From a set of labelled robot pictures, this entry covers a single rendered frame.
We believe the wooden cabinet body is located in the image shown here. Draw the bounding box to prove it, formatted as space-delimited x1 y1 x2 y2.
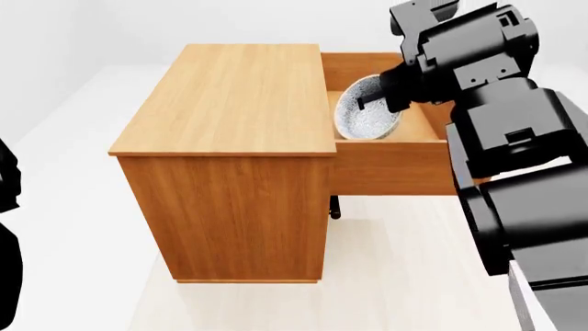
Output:
107 43 339 285

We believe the patterned blue white bowl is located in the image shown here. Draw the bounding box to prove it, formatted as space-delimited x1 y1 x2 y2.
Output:
333 73 406 141

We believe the wooden cabinet drawer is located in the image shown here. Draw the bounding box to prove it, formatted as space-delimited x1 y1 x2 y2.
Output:
320 51 493 197

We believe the black drawer handle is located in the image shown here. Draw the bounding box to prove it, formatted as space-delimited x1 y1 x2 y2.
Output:
327 194 344 221

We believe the white robot torso panel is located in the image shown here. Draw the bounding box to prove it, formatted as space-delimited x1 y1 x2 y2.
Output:
508 259 539 331

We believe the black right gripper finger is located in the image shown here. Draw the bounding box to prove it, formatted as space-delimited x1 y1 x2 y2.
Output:
356 92 387 111

